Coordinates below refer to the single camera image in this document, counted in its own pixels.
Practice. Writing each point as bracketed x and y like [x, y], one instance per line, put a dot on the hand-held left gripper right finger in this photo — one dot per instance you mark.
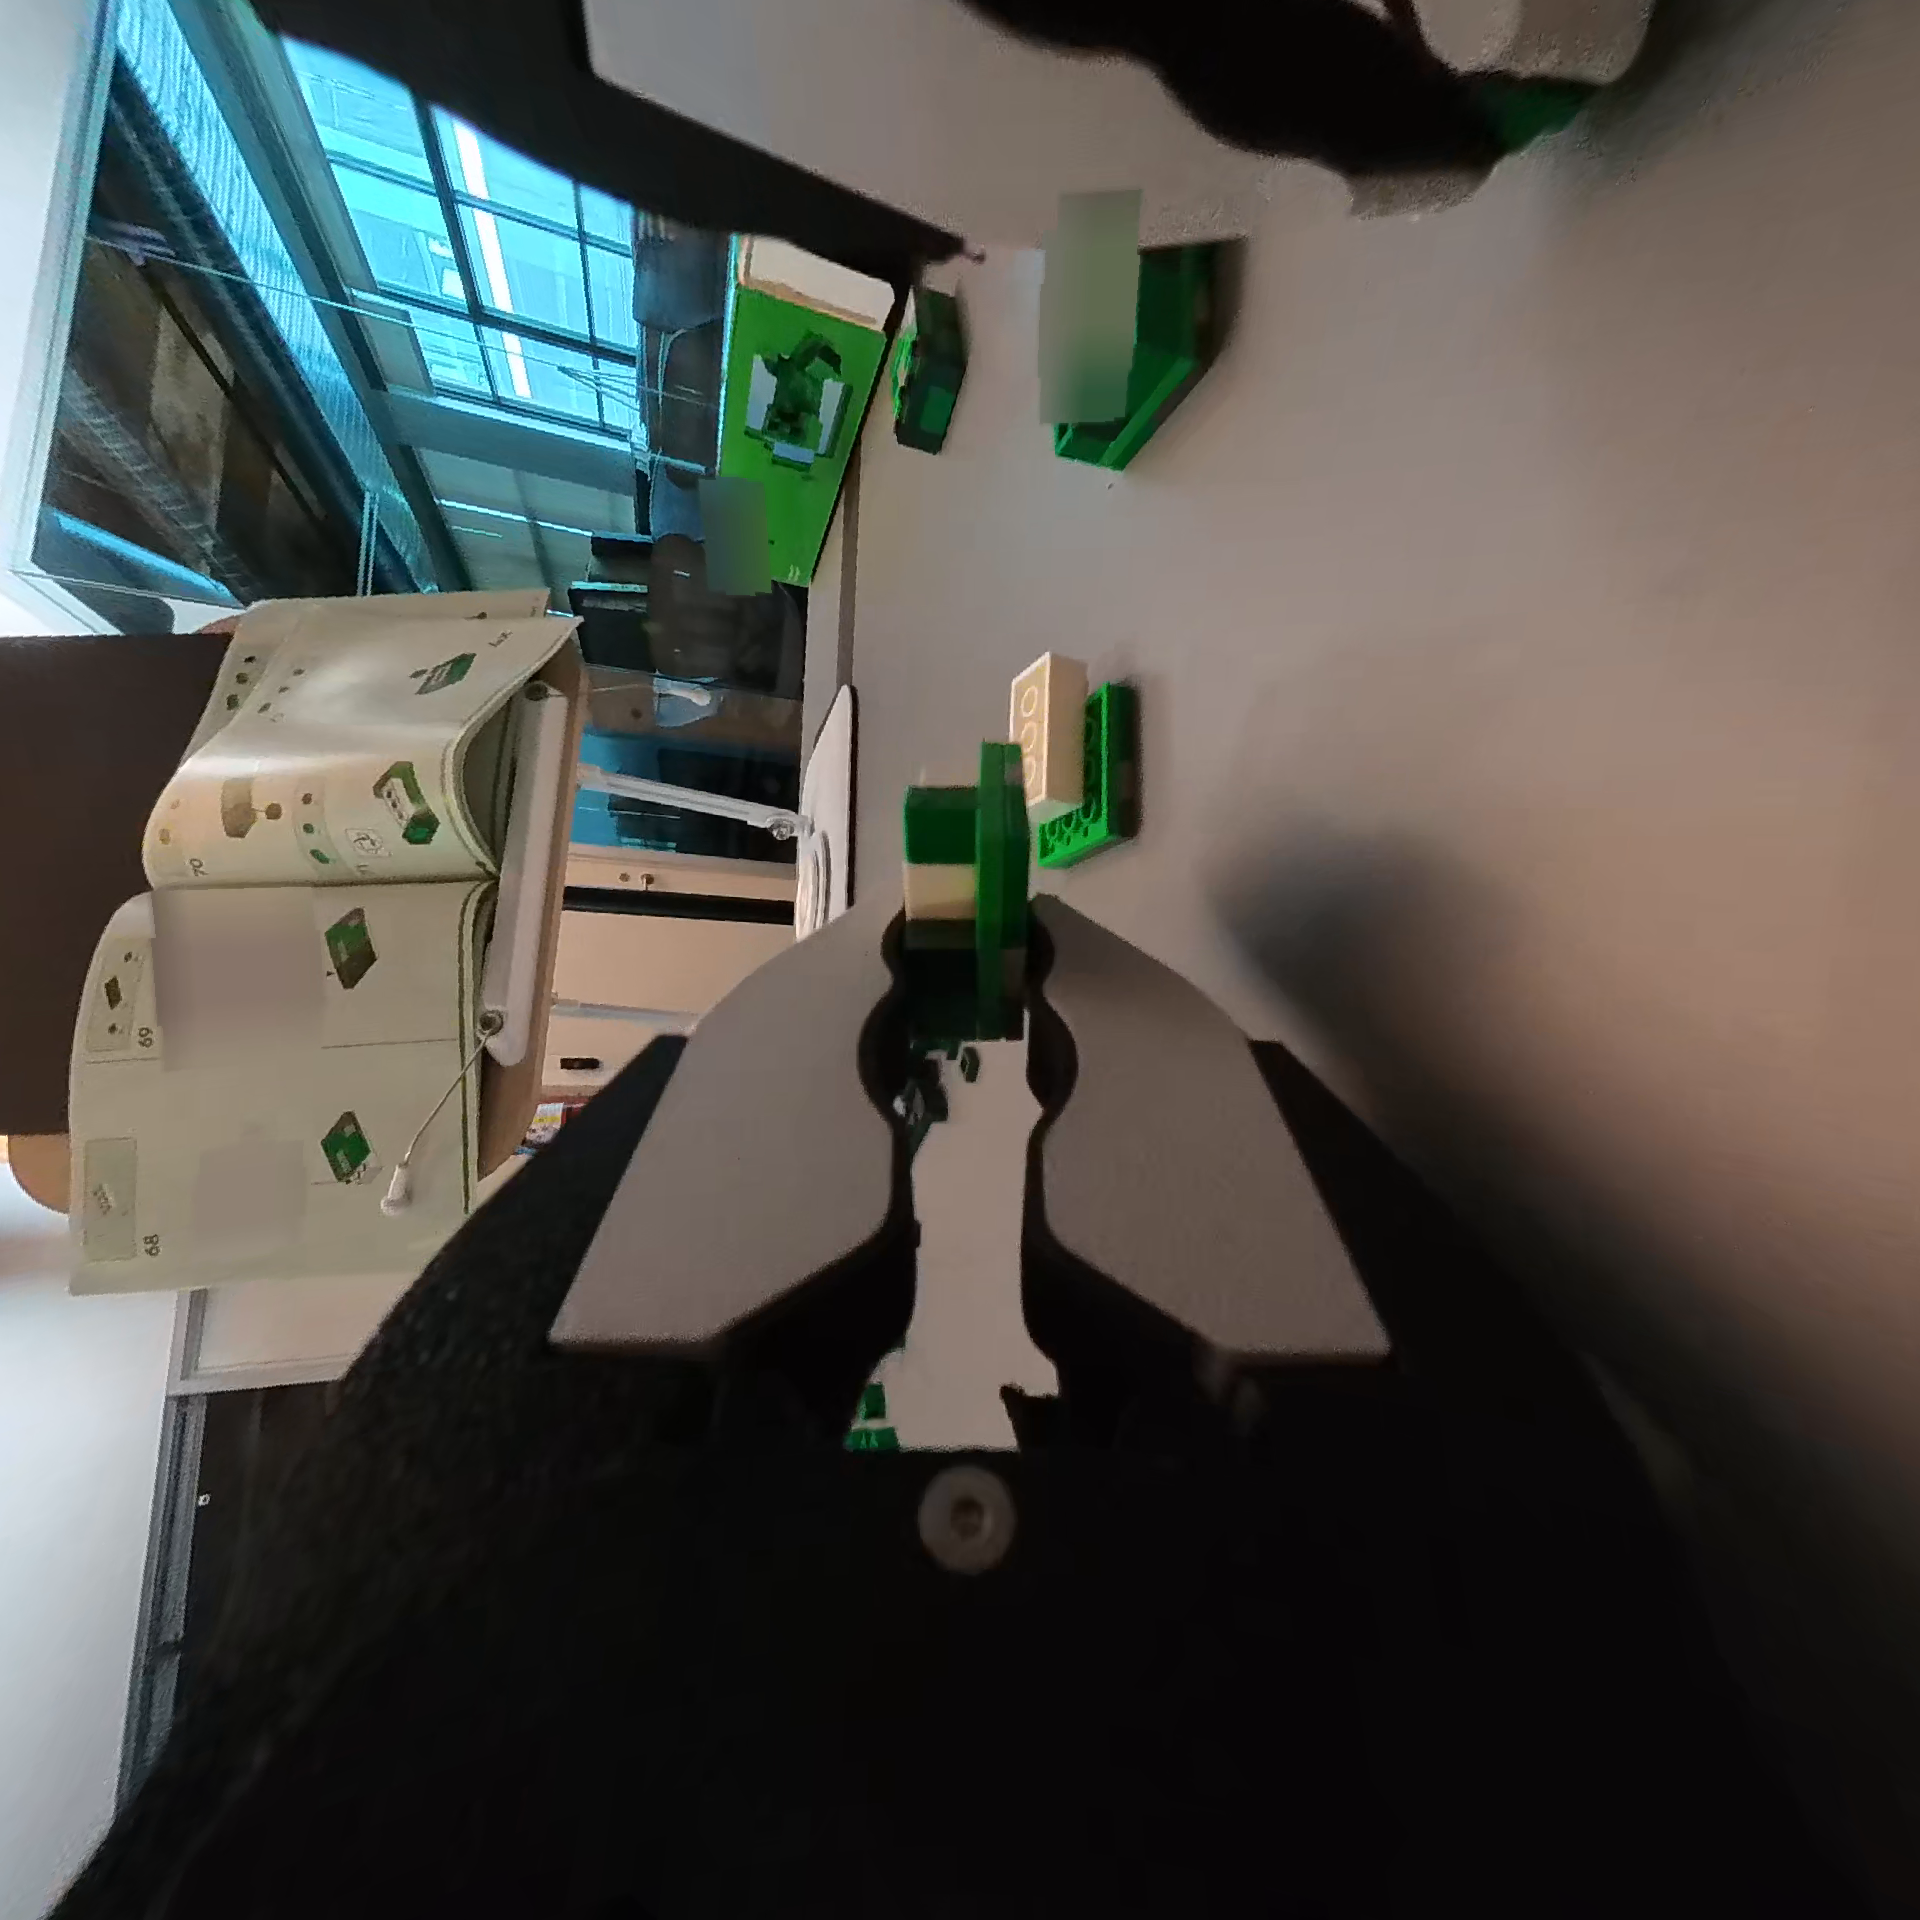
[1201, 1185]

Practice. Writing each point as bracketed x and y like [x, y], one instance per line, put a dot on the green lego box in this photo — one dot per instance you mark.
[796, 390]

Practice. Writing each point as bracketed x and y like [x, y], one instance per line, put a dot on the dark panel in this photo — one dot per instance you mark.
[89, 870]

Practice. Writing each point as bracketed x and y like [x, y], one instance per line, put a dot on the open lego instruction booklet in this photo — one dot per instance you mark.
[300, 901]

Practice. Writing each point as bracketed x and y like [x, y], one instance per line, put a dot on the small red box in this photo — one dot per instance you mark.
[547, 1122]

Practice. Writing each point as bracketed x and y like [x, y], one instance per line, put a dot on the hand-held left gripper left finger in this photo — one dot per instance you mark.
[720, 1185]

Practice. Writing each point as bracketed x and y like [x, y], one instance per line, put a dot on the green lego assembly white brick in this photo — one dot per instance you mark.
[996, 901]

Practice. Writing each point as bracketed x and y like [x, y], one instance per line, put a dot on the book stand with white base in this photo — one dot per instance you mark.
[830, 797]

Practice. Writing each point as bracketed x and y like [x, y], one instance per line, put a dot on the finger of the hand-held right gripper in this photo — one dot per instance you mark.
[1546, 31]
[900, 105]

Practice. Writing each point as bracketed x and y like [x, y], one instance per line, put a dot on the scattered dark green lego pieces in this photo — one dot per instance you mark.
[931, 1103]

